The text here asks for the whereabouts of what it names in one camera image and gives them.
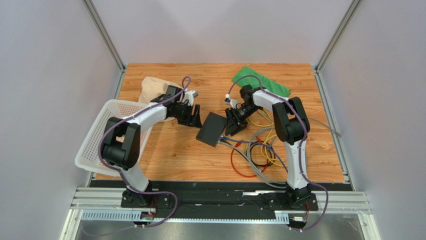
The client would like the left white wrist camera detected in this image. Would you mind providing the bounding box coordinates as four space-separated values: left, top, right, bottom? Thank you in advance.
182 90 199 106

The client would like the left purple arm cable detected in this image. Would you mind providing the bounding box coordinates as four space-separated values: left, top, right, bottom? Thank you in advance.
97 75 192 229

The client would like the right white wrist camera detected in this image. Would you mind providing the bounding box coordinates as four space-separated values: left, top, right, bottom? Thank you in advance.
224 93 238 109

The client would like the green cloth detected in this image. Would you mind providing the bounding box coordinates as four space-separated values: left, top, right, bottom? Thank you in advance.
232 66 291 97

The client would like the black ethernet cable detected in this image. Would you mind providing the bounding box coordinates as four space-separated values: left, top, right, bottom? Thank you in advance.
219 139 277 168

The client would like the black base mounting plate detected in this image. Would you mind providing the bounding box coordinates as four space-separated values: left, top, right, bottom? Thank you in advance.
120 180 319 220

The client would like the grey ethernet cable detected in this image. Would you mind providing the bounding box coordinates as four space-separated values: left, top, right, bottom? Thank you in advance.
216 117 344 190

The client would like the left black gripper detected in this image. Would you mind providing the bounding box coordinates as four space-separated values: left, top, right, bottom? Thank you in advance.
173 102 203 129

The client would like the beige cloth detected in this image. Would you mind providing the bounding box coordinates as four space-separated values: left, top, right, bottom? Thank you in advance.
137 76 181 105

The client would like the black network switch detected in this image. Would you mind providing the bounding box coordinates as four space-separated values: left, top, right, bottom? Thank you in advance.
196 112 227 148

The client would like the white plastic basket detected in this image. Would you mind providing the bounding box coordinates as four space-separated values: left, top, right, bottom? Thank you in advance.
74 98 154 178

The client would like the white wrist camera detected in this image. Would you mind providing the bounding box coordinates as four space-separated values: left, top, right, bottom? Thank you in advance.
182 90 199 106
224 93 238 109

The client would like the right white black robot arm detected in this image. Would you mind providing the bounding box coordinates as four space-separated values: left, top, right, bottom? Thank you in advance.
225 85 311 209

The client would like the aluminium frame rail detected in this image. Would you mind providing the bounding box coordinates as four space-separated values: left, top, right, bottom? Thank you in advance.
60 187 380 240

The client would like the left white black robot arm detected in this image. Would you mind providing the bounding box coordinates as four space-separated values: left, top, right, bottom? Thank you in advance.
98 86 202 207

